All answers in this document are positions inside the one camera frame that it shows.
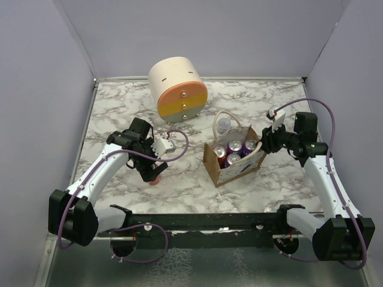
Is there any purple Fanta can front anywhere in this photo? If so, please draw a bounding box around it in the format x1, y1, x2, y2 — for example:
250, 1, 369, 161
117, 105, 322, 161
227, 139, 243, 155

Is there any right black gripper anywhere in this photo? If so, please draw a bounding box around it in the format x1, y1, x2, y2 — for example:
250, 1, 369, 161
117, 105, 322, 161
256, 119, 300, 154

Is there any beige cylindrical drawer unit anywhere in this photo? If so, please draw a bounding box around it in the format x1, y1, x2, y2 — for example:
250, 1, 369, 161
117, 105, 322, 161
148, 56, 208, 123

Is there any purple fanta can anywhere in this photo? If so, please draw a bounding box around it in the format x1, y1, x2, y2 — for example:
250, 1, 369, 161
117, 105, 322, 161
227, 139, 243, 155
242, 139, 257, 157
224, 153, 241, 168

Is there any red cola can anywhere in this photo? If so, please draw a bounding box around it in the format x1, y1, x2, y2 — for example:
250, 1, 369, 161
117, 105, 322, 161
213, 145, 227, 169
150, 175, 161, 185

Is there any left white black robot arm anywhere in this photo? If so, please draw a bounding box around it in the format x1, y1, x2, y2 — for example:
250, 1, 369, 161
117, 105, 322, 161
48, 118, 175, 246

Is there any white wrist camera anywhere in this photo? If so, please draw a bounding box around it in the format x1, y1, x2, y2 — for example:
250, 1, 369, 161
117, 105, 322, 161
266, 106, 285, 132
151, 138, 176, 158

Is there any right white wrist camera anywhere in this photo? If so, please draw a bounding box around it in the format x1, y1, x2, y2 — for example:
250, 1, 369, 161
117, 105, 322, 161
266, 106, 285, 132

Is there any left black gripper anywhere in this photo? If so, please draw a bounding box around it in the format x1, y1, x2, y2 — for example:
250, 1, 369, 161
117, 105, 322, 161
132, 138, 168, 181

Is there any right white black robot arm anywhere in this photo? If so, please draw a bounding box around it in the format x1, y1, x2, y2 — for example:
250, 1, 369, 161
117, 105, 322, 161
261, 111, 375, 262

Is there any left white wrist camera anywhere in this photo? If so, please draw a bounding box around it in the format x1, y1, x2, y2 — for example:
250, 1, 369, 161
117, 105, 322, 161
151, 138, 176, 158

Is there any burlap canvas tote bag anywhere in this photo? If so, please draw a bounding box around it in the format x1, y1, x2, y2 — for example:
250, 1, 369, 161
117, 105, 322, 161
203, 110, 266, 187

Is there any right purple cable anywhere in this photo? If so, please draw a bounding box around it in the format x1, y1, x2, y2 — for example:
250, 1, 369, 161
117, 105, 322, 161
270, 97, 369, 270

